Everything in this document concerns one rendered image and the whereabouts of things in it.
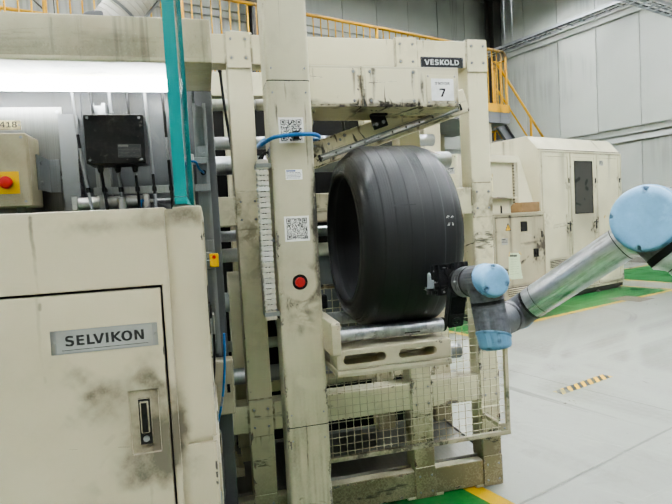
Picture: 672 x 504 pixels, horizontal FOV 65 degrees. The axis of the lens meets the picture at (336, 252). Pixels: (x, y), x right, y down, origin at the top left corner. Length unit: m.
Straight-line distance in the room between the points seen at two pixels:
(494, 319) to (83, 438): 0.83
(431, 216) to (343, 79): 0.69
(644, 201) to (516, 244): 5.29
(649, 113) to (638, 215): 12.67
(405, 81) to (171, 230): 1.33
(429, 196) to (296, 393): 0.70
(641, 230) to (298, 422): 1.08
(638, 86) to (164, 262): 13.40
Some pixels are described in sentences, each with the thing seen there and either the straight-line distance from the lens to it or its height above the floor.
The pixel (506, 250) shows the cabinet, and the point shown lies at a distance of 6.19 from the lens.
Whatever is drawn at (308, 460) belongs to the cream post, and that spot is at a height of 0.51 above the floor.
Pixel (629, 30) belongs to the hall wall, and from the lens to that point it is 14.30.
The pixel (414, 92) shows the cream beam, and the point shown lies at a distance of 2.02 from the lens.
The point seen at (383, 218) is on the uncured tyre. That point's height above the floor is 1.24.
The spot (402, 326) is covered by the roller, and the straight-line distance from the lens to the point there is 1.60.
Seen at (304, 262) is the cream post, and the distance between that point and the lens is 1.58.
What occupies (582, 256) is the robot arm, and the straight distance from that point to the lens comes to 1.26.
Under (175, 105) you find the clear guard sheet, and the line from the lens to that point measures 0.87.
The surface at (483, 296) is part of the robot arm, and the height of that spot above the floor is 1.05.
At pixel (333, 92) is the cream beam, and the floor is 1.69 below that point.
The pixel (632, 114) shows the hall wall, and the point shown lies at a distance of 13.89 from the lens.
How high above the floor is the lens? 1.23
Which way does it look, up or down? 3 degrees down
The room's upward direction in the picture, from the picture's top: 3 degrees counter-clockwise
